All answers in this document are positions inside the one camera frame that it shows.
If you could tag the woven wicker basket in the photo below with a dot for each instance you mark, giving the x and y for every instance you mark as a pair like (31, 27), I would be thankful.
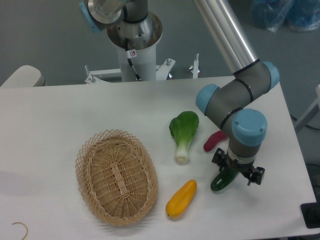
(116, 177)

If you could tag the dark green cucumber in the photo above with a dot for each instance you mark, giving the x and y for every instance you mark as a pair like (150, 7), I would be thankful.
(223, 179)

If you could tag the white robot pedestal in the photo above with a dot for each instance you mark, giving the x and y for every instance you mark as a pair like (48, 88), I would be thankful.
(135, 44)

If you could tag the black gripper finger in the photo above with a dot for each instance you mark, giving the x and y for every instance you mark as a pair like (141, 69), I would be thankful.
(220, 159)
(254, 175)

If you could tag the purple sweet potato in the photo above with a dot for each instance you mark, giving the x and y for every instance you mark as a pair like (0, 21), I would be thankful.
(213, 140)

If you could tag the yellow mango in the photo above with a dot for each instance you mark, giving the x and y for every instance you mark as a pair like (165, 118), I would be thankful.
(181, 200)

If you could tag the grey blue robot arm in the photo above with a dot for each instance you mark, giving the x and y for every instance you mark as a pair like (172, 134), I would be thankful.
(227, 106)

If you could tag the green bok choy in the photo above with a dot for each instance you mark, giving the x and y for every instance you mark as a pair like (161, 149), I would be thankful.
(182, 129)

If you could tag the black device at table edge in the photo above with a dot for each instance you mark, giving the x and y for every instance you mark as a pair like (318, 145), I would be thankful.
(311, 214)

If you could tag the white chair armrest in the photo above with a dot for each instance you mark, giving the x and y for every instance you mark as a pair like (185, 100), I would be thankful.
(25, 77)

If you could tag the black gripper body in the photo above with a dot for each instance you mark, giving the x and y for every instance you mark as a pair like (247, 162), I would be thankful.
(241, 164)

